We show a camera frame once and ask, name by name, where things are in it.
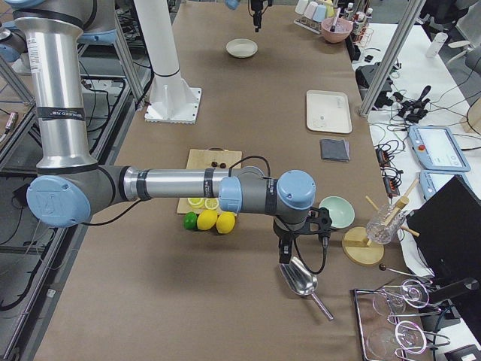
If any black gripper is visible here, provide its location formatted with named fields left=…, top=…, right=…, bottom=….
left=273, top=207, right=332, bottom=264
left=249, top=0, right=273, bottom=32

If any beige shallow plate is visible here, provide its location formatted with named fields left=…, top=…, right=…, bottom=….
left=225, top=38, right=258, bottom=59

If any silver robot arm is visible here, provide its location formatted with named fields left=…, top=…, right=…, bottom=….
left=11, top=1, right=331, bottom=264
left=224, top=0, right=274, bottom=32

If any cream rabbit tray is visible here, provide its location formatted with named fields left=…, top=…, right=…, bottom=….
left=306, top=90, right=352, bottom=134

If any steel scoop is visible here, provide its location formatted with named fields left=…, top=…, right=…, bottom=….
left=279, top=256, right=334, bottom=321

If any mint cup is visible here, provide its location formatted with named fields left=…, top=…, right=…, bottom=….
left=295, top=0, right=309, bottom=15

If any pink cup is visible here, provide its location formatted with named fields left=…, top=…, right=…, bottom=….
left=303, top=1, right=318, bottom=20

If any white cup rack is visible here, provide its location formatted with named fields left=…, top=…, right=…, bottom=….
left=294, top=15, right=320, bottom=34

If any blue cup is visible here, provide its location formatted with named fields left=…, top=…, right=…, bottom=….
left=313, top=4, right=327, bottom=23

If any yellow lemon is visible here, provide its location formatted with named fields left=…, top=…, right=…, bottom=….
left=216, top=211, right=236, bottom=234
left=197, top=210, right=218, bottom=231

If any mint green bowl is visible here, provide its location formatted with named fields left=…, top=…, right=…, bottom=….
left=319, top=196, right=355, bottom=229

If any wooden cup stand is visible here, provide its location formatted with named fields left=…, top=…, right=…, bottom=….
left=342, top=178, right=420, bottom=266

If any lemon slice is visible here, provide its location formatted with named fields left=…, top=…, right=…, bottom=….
left=187, top=198, right=204, bottom=210
left=204, top=198, right=219, bottom=211

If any pink bowl with ice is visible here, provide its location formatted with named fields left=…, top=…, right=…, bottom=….
left=321, top=17, right=352, bottom=44

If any clear glass cup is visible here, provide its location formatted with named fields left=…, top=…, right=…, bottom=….
left=366, top=204, right=405, bottom=244

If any green lime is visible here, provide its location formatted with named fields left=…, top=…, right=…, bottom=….
left=183, top=212, right=198, bottom=230

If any grey folded cloth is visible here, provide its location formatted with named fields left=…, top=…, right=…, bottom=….
left=319, top=138, right=350, bottom=162

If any bamboo cutting board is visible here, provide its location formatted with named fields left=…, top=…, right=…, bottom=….
left=177, top=148, right=242, bottom=214

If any black wine glass rack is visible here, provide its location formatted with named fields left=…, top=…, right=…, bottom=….
left=352, top=288, right=451, bottom=360

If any blue teach pendant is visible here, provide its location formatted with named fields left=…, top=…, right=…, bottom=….
left=419, top=170, right=470, bottom=201
left=408, top=126, right=471, bottom=172

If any black monitor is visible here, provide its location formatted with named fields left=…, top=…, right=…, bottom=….
left=407, top=175, right=480, bottom=281

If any white bottle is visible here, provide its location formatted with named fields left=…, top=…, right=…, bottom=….
left=425, top=32, right=448, bottom=58

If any white camera post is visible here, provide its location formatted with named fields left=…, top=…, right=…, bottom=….
left=135, top=0, right=202, bottom=124

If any aluminium frame post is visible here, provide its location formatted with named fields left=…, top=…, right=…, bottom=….
left=359, top=0, right=425, bottom=118

